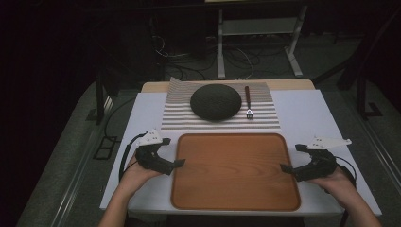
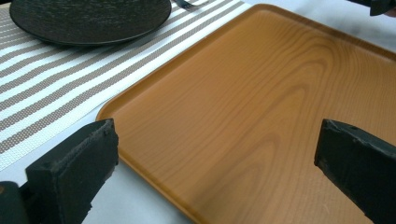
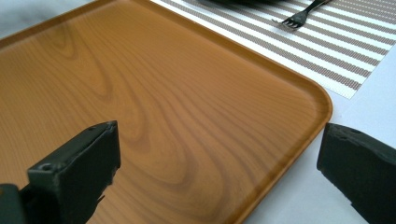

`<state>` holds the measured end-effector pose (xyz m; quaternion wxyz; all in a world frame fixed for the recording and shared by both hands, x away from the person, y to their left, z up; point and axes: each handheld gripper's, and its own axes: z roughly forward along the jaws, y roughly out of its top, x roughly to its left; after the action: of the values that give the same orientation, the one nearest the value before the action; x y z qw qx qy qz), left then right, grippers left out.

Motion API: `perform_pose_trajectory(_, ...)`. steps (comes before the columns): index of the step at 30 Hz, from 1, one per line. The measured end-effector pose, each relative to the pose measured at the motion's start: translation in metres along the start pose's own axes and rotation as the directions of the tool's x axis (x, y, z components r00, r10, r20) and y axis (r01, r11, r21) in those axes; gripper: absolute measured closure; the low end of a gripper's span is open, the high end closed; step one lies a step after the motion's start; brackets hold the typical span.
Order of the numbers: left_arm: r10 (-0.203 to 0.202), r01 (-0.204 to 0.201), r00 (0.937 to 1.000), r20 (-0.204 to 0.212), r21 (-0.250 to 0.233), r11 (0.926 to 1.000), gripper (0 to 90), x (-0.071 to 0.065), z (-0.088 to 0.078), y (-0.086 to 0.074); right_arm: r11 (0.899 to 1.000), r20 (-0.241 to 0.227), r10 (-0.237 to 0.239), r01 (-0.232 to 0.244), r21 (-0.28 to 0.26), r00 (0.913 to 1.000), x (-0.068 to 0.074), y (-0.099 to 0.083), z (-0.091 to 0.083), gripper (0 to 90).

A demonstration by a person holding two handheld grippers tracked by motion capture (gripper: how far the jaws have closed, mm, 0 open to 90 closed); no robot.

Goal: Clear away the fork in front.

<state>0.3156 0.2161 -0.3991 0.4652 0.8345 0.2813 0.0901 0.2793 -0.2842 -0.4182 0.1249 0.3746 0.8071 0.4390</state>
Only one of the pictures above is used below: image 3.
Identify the dark metal fork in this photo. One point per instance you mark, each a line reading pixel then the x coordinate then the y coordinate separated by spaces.
pixel 299 16

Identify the striped woven placemat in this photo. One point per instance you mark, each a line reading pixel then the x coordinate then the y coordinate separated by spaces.
pixel 327 40

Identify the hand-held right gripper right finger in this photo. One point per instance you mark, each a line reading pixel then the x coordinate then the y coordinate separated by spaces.
pixel 361 165

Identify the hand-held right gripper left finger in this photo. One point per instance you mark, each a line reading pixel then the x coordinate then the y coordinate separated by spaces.
pixel 74 168

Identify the wood-grain brown tray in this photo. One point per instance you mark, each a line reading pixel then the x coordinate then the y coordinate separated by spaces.
pixel 186 102

